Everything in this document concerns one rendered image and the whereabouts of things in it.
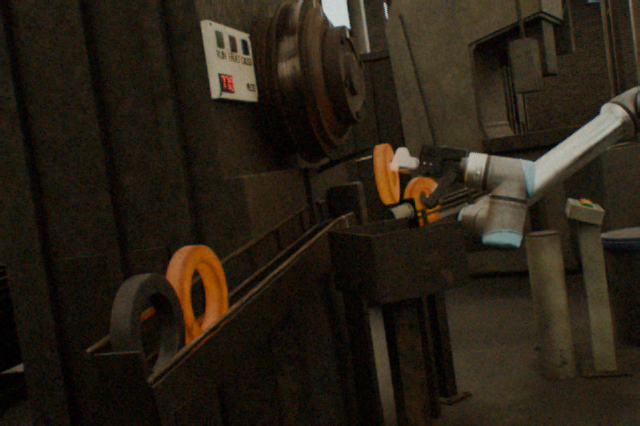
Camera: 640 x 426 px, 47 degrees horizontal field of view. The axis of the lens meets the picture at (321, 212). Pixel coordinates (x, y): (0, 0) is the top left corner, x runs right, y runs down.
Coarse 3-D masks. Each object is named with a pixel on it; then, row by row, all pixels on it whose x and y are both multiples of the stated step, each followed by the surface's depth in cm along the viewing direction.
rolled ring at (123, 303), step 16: (128, 288) 106; (144, 288) 107; (160, 288) 112; (128, 304) 103; (144, 304) 106; (160, 304) 115; (176, 304) 116; (112, 320) 103; (128, 320) 102; (160, 320) 116; (176, 320) 116; (112, 336) 102; (128, 336) 101; (160, 336) 116; (176, 336) 116; (112, 352) 102; (160, 352) 115; (176, 352) 115
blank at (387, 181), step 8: (384, 144) 186; (376, 152) 183; (384, 152) 182; (392, 152) 190; (376, 160) 181; (384, 160) 181; (392, 160) 189; (376, 168) 181; (384, 168) 180; (376, 176) 181; (384, 176) 180; (392, 176) 190; (384, 184) 181; (392, 184) 184; (384, 192) 182; (392, 192) 182; (384, 200) 184; (392, 200) 184
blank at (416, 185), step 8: (408, 184) 250; (416, 184) 249; (424, 184) 251; (432, 184) 253; (408, 192) 248; (416, 192) 249; (424, 192) 255; (416, 200) 248; (440, 200) 255; (416, 208) 248; (432, 216) 253
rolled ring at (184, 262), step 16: (176, 256) 124; (192, 256) 124; (208, 256) 130; (176, 272) 121; (192, 272) 123; (208, 272) 132; (176, 288) 119; (208, 288) 134; (224, 288) 135; (208, 304) 134; (224, 304) 134; (192, 320) 121; (208, 320) 132; (192, 336) 121
